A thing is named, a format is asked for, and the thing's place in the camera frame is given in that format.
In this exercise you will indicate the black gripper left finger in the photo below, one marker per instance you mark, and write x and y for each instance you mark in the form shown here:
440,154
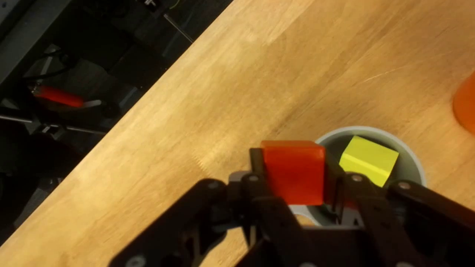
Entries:
209,216

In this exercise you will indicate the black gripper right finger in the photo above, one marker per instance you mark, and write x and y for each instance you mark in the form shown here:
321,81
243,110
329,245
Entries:
421,227

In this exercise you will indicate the yellow cube block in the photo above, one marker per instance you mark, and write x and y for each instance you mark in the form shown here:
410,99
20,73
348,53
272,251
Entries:
369,157

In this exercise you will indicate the orange-red stepped block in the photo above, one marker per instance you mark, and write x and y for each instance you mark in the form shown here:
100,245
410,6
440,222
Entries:
295,172

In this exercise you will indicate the orange plastic cup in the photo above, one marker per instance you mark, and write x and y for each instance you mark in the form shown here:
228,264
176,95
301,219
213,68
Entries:
467,104

